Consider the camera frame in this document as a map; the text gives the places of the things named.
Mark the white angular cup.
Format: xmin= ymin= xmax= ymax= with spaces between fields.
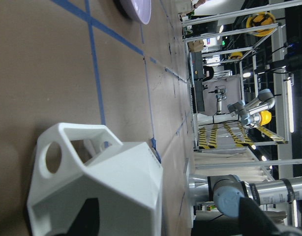
xmin=27 ymin=123 xmax=163 ymax=236

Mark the lavender plate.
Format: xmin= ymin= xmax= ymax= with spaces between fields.
xmin=114 ymin=0 xmax=151 ymax=25

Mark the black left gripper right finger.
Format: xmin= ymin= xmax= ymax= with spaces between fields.
xmin=239 ymin=197 xmax=302 ymax=236

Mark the brown paper table cover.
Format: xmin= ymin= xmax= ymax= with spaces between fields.
xmin=0 ymin=0 xmax=192 ymax=236

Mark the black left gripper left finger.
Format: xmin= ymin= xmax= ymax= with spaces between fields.
xmin=53 ymin=198 xmax=100 ymax=236

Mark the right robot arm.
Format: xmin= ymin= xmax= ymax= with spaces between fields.
xmin=188 ymin=174 xmax=302 ymax=218

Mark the yellow hard hat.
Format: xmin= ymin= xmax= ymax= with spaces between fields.
xmin=246 ymin=12 xmax=276 ymax=37

